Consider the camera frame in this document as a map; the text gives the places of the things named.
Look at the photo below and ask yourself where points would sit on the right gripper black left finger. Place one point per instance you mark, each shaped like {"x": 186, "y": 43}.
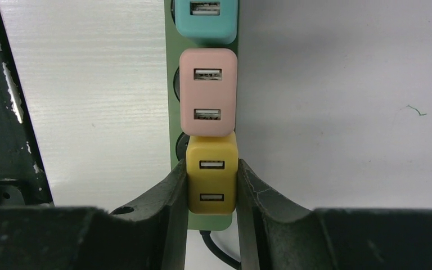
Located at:
{"x": 148, "y": 232}

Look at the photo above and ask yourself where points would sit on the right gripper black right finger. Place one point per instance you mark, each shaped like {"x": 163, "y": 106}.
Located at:
{"x": 277, "y": 233}

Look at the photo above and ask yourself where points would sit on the dark green power strip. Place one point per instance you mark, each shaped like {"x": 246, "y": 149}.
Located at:
{"x": 175, "y": 45}

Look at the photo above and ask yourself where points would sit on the yellow plug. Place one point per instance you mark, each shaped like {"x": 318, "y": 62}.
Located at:
{"x": 212, "y": 164}

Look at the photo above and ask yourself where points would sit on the beige plug on green strip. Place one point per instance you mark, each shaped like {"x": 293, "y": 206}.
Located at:
{"x": 207, "y": 91}

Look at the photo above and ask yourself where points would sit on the teal plug on green strip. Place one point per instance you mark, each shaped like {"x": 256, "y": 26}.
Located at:
{"x": 207, "y": 22}

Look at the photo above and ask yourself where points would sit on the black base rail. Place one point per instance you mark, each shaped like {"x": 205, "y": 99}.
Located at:
{"x": 23, "y": 180}

